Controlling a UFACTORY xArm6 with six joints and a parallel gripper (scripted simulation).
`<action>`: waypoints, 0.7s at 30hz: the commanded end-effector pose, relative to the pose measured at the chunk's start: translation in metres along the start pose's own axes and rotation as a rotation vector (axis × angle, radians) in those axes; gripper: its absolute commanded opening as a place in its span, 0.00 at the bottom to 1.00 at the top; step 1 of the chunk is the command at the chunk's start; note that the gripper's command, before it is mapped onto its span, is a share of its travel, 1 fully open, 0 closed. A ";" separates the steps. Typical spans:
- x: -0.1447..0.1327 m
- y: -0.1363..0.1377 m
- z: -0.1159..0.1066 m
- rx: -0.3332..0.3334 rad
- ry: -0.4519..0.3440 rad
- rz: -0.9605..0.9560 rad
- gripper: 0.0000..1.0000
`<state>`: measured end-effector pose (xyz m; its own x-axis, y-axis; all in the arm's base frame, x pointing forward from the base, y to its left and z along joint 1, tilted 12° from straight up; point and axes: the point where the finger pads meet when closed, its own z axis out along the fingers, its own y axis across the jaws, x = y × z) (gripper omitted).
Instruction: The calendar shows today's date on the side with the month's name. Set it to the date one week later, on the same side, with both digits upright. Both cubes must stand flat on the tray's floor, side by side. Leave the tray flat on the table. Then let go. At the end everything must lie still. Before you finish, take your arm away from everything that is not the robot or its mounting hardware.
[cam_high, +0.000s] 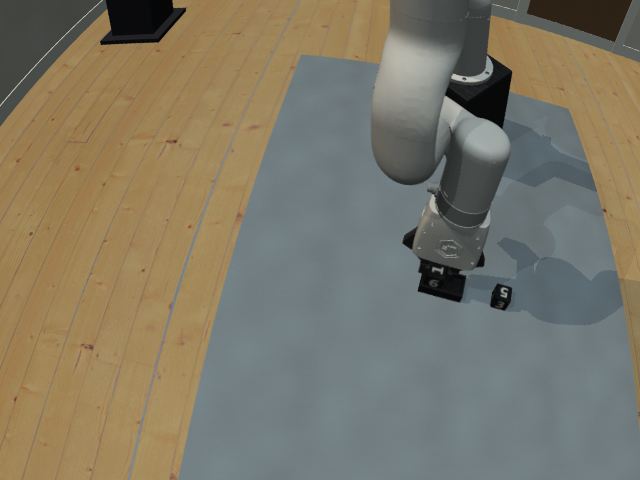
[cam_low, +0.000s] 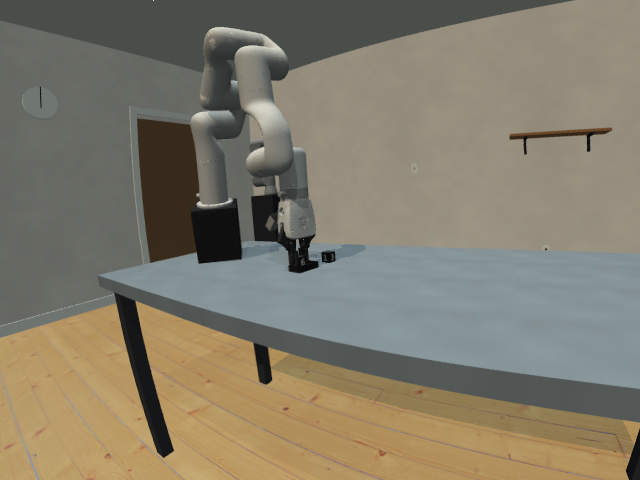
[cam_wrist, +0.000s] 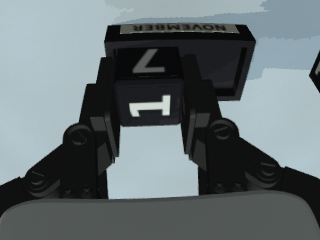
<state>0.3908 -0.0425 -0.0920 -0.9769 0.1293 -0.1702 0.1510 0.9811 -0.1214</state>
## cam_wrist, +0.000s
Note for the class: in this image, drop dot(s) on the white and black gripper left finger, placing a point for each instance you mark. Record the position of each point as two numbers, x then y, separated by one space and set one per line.
89 147

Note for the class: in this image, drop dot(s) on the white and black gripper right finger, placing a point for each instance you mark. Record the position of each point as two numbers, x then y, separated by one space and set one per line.
225 160

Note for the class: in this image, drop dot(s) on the black digit cube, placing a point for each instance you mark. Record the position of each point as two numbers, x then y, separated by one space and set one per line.
149 85
315 72

